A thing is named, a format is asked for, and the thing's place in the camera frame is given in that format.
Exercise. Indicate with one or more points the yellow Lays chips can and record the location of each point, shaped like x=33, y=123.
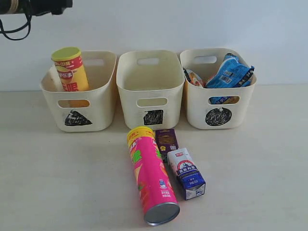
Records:
x=71, y=71

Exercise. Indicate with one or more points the orange instant noodle packet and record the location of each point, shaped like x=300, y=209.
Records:
x=193, y=78

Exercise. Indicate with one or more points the blue instant noodle packet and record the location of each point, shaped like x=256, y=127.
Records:
x=231, y=74

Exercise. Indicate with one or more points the cream bin triangle mark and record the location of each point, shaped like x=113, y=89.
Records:
x=84, y=111

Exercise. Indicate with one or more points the cream bin square mark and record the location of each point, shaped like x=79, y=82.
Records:
x=150, y=85

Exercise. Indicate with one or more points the blue white milk carton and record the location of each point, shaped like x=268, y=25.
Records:
x=191, y=181

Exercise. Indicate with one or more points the purple milk carton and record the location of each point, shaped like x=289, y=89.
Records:
x=166, y=141

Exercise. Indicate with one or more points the cream bin circle mark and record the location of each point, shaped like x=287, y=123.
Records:
x=213, y=108

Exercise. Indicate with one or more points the pink Lays chips can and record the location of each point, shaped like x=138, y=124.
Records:
x=156, y=194

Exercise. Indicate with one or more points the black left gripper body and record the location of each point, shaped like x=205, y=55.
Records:
x=42, y=7

